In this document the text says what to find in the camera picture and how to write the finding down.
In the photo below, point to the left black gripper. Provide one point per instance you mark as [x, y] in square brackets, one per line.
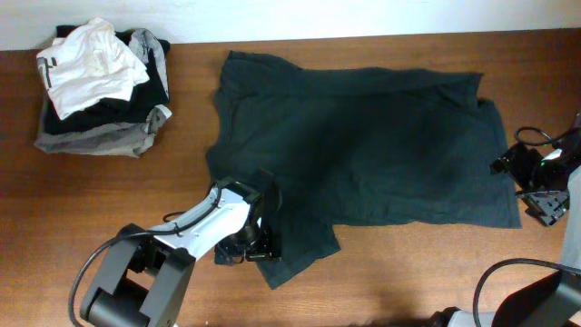
[261, 250]

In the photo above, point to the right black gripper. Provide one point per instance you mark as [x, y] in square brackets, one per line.
[518, 160]

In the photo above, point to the dark green Nike t-shirt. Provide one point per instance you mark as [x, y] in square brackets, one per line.
[359, 147]

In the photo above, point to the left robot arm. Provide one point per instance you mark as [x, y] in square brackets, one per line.
[145, 274]

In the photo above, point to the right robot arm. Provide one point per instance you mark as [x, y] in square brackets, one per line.
[550, 301]

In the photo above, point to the black folded garment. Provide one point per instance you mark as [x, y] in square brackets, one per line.
[152, 51]

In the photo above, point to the white folded t-shirt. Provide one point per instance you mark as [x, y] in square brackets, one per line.
[88, 65]

